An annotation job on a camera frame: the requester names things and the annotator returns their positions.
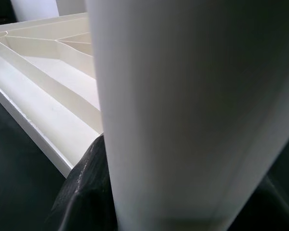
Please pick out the white plastic table leg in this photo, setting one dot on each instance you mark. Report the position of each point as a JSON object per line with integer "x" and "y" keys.
{"x": 183, "y": 108}

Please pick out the black tablecloth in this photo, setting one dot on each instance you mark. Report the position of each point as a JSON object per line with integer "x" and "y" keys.
{"x": 14, "y": 168}

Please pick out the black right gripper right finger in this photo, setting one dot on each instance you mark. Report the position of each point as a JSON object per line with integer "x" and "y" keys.
{"x": 272, "y": 211}

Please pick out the white plastic children table top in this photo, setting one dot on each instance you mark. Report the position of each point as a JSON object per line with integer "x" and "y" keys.
{"x": 50, "y": 103}

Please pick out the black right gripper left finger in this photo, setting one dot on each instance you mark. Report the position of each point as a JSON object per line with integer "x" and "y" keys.
{"x": 89, "y": 197}

